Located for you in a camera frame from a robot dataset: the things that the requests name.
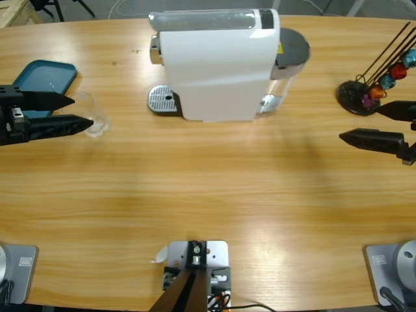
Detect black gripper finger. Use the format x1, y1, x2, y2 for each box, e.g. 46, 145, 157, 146
27, 114, 94, 143
21, 91, 75, 112
339, 128, 416, 166
376, 100, 416, 122

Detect clear drinking glass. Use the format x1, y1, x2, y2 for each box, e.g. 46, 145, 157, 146
60, 91, 111, 139

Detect teal coffee capsule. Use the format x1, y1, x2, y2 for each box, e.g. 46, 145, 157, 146
378, 73, 397, 91
401, 48, 416, 68

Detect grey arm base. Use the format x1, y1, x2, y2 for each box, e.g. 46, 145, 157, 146
0, 244, 38, 305
363, 239, 416, 306

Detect orange coffee capsule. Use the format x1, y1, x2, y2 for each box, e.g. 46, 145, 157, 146
369, 84, 386, 101

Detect red coffee capsule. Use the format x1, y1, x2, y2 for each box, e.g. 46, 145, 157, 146
389, 62, 409, 81

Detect white capsule coffee machine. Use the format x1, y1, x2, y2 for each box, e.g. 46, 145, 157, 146
149, 8, 281, 124

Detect teal plastic tray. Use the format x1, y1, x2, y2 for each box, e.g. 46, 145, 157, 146
12, 59, 78, 120

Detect black capsule holder with rods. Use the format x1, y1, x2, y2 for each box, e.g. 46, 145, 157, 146
336, 21, 416, 116

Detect wooden crate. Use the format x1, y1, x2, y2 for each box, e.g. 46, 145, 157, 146
0, 0, 43, 29

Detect black chair legs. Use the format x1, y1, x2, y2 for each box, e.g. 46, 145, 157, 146
31, 0, 97, 23

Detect chrome drip tray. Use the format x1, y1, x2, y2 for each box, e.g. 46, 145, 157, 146
148, 84, 180, 114

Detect clear water tank dark lid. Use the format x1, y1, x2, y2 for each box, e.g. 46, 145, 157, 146
258, 27, 311, 115

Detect white tape tab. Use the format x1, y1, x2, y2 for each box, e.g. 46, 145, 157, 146
149, 245, 169, 264

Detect grey metal post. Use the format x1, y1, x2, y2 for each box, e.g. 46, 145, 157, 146
347, 0, 367, 17

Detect white floor cable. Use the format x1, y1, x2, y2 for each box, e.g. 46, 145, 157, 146
305, 0, 326, 16
109, 0, 163, 19

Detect black arm base cable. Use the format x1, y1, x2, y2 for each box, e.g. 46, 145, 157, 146
0, 279, 14, 306
379, 286, 407, 312

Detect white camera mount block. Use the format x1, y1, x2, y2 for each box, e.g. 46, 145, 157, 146
161, 240, 232, 312

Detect black mount cable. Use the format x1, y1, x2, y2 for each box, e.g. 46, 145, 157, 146
227, 304, 279, 312

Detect dark camera post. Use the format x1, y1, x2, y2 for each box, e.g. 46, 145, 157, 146
149, 240, 209, 312

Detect orange and white wire bundle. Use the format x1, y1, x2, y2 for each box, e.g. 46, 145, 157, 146
207, 290, 232, 311

